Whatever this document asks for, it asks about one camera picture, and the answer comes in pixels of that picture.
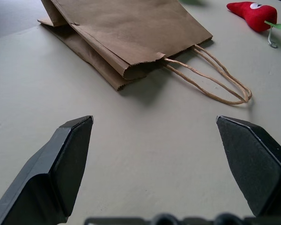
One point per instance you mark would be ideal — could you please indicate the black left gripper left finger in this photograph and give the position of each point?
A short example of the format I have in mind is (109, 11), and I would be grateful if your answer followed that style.
(49, 175)

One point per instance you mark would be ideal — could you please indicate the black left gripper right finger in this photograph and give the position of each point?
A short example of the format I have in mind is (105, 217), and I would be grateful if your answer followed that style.
(255, 164)

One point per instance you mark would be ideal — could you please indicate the brown paper bag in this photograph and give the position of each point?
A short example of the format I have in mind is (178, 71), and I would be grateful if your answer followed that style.
(131, 39)

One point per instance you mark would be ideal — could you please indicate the red plush chili toy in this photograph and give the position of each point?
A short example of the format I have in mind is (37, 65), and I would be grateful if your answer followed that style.
(255, 15)

